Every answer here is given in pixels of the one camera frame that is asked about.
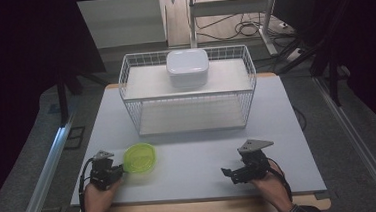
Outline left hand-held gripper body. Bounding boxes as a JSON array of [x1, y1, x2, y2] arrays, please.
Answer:
[[87, 148, 127, 192]]

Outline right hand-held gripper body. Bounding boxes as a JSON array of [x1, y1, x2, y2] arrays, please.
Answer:
[[235, 137, 277, 185]]

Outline green plastic bowl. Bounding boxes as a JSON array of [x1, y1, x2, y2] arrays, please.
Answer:
[[121, 140, 159, 176]]

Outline white wire shelf rack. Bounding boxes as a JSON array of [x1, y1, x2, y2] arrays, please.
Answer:
[[116, 43, 261, 139]]

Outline white square bowl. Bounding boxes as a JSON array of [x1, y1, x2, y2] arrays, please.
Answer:
[[165, 47, 212, 91]]

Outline person's left hand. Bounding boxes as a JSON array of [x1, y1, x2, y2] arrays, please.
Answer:
[[81, 177, 126, 212]]

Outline person's right hand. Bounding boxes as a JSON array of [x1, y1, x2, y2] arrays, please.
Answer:
[[248, 158, 296, 212]]

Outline black metal stand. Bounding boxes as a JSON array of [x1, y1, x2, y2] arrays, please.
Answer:
[[52, 55, 113, 127], [273, 34, 355, 112]]

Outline white power strip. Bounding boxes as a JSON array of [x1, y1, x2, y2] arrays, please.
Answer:
[[284, 47, 307, 63]]

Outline white cabinet panel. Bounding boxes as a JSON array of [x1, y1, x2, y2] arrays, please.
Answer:
[[75, 0, 169, 51]]

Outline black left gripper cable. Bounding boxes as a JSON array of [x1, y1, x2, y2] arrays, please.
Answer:
[[75, 157, 99, 212]]

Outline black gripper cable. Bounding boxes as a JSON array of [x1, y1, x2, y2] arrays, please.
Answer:
[[267, 158, 295, 204], [75, 157, 99, 212]]

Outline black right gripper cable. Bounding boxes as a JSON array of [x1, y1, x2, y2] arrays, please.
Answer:
[[267, 158, 295, 204]]

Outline silver metal floor rail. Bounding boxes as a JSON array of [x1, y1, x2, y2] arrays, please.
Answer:
[[6, 112, 84, 212], [311, 72, 376, 212]]

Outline thin black cable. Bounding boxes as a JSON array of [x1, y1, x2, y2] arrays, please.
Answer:
[[291, 105, 309, 134]]

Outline black floor cables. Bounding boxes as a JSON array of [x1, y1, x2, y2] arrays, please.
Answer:
[[195, 9, 294, 43]]

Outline white metal desk frame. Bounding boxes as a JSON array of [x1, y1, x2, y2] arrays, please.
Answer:
[[186, 0, 285, 63]]

